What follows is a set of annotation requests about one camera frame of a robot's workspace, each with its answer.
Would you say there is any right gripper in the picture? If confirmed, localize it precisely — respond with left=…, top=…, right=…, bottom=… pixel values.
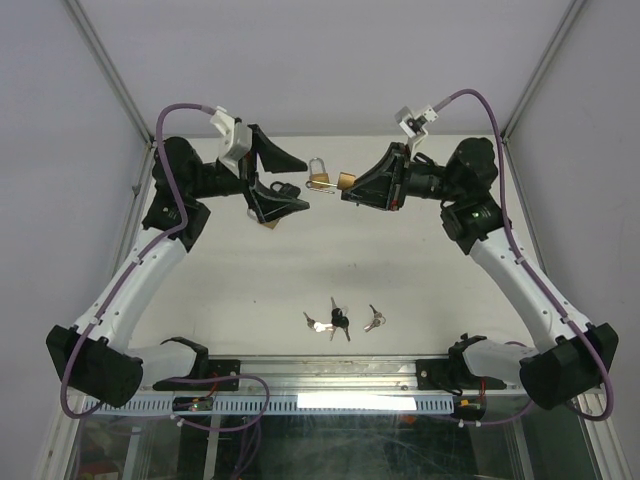
left=341, top=142, right=463, bottom=212

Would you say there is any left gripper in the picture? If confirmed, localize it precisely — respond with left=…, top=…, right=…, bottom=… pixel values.
left=189, top=127, right=311, bottom=221

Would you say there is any small brass padlock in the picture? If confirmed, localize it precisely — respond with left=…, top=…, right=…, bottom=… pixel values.
left=305, top=172, right=356, bottom=194

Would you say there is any medium brass padlock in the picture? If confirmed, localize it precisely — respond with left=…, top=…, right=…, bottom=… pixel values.
left=246, top=208, right=281, bottom=231

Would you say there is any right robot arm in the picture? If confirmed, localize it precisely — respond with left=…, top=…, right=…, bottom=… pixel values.
left=338, top=137, right=619, bottom=410

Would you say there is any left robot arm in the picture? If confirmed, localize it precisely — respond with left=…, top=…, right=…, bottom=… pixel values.
left=46, top=124, right=309, bottom=407

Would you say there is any right silver key set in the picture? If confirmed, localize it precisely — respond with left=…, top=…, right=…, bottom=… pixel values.
left=363, top=305, right=386, bottom=333

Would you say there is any silver key set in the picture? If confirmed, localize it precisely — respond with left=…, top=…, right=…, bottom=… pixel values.
left=363, top=305, right=386, bottom=333
left=303, top=312, right=334, bottom=333

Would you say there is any black headed key set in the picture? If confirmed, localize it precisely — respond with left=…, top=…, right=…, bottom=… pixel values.
left=330, top=298, right=351, bottom=342

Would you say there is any black padlock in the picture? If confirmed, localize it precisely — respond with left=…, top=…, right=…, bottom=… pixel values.
left=270, top=181, right=301, bottom=198

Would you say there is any tall brass padlock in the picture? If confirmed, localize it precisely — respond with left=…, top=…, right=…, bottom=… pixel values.
left=308, top=157, right=330, bottom=188

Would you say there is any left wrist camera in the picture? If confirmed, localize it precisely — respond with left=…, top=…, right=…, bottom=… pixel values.
left=210, top=106, right=252, bottom=177

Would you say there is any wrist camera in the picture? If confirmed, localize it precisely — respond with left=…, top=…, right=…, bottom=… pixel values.
left=210, top=106, right=252, bottom=177
left=394, top=105, right=439, bottom=154

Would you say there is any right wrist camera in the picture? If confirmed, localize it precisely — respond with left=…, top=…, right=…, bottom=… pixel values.
left=394, top=105, right=439, bottom=154

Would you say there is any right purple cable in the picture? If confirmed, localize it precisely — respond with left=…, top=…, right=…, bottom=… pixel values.
left=432, top=88, right=617, bottom=429

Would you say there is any purple cable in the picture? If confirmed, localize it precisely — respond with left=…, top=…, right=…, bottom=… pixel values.
left=58, top=102, right=271, bottom=480
left=432, top=88, right=617, bottom=429

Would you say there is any aluminium mounting rail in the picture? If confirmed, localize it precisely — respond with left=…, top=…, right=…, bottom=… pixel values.
left=60, top=352, right=600, bottom=397

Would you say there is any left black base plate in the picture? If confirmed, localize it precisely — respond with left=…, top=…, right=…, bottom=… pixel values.
left=152, top=357, right=242, bottom=393

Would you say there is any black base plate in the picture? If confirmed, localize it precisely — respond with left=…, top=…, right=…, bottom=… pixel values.
left=415, top=357, right=507, bottom=395
left=152, top=357, right=242, bottom=393

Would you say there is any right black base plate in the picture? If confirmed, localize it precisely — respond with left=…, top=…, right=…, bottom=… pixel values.
left=415, top=357, right=507, bottom=395

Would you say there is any white slotted cable duct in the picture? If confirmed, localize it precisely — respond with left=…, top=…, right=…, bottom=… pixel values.
left=99, top=393, right=454, bottom=416

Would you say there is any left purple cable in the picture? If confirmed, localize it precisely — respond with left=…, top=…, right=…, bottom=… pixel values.
left=58, top=102, right=271, bottom=480

